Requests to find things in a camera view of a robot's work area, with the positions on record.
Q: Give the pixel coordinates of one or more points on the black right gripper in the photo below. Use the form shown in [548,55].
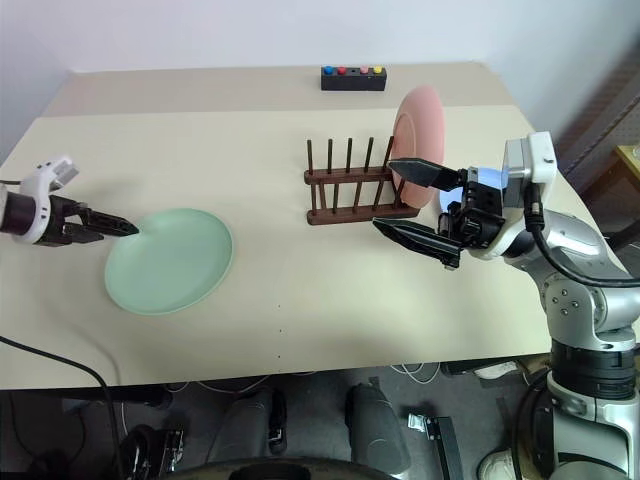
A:
[477,220]

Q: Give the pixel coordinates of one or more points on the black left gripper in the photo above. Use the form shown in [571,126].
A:
[62,220]

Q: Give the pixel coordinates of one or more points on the red plate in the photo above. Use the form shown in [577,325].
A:
[420,135]

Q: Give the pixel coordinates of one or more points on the wooden dish rack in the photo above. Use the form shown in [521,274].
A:
[350,216]

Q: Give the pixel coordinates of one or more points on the green plate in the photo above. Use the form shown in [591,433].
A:
[170,260]

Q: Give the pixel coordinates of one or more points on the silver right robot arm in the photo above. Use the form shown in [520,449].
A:
[575,240]

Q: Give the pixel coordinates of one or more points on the black button box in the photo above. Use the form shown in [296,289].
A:
[352,83]

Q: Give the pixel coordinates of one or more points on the black perforated shelf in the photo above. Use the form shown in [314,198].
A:
[607,115]

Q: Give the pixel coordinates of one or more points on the yellow wooden box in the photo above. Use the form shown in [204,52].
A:
[629,160]

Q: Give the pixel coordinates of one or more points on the dark rounded shape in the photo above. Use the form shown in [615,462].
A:
[250,430]
[377,430]

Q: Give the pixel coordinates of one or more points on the white shoe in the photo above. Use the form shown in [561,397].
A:
[495,465]

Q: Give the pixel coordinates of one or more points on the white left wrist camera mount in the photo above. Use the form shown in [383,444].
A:
[40,180]

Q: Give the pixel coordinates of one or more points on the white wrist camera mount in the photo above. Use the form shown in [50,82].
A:
[40,180]
[542,160]

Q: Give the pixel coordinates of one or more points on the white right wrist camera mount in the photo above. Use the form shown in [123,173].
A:
[542,160]

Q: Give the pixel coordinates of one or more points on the black table frame bar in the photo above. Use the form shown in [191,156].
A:
[142,396]

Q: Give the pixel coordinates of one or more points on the black metal bracket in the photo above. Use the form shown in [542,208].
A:
[440,440]

